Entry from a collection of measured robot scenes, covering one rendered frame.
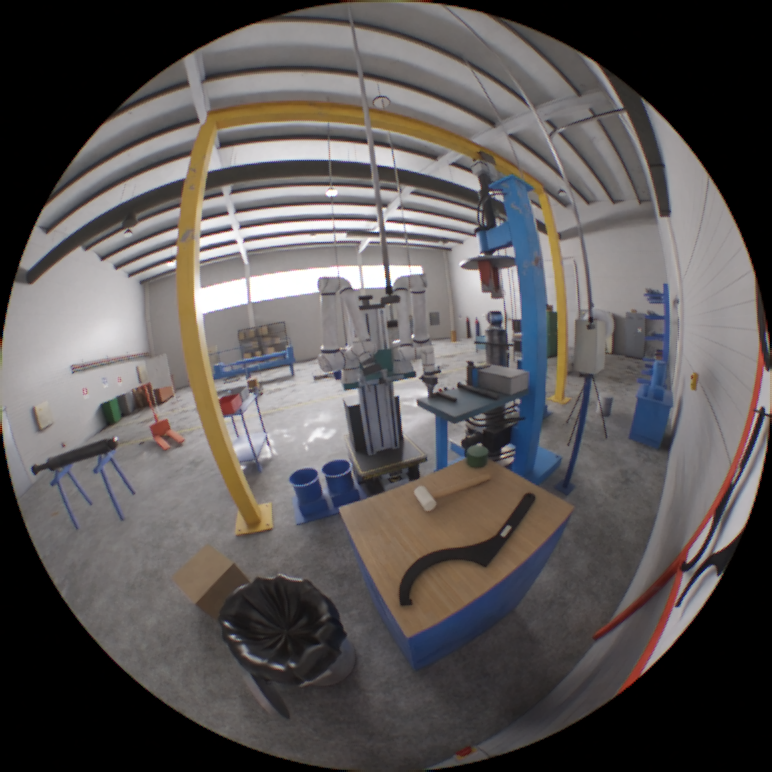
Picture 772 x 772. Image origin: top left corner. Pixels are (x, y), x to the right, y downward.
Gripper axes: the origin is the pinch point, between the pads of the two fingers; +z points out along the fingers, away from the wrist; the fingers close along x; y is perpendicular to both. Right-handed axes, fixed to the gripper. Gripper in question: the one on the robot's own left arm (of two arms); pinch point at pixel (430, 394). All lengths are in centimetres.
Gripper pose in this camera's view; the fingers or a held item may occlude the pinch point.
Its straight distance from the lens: 167.5
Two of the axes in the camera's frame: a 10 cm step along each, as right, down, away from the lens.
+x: 4.1, 1.9, -8.9
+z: 1.1, 9.6, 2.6
